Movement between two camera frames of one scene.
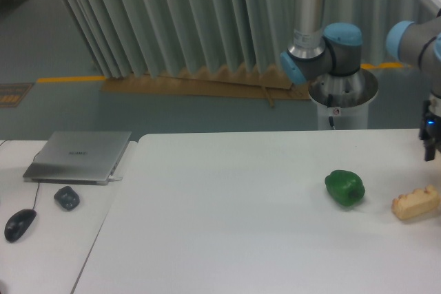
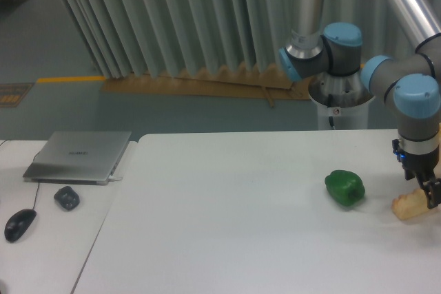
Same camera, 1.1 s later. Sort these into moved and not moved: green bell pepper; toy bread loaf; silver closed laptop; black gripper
Moved: black gripper
Not moved: silver closed laptop; toy bread loaf; green bell pepper
